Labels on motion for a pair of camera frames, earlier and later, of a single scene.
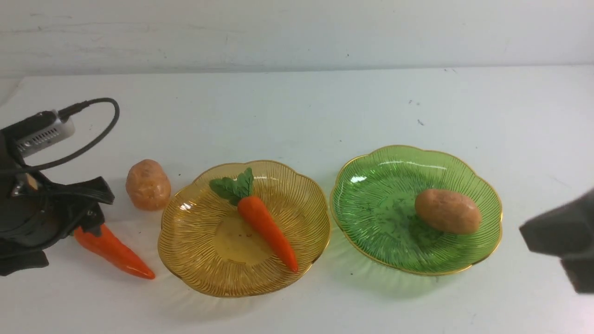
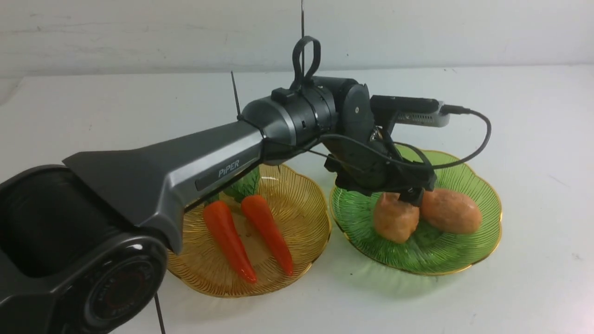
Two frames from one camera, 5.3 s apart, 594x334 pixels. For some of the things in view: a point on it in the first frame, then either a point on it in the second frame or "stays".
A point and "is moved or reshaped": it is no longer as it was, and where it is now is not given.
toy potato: x=148 y=185 is moved or reshaped
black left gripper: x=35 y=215 to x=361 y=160
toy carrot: x=105 y=247 is moved or reshaped
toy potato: x=448 y=211 stays
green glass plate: x=372 y=196 stays
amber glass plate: x=210 y=247 stays
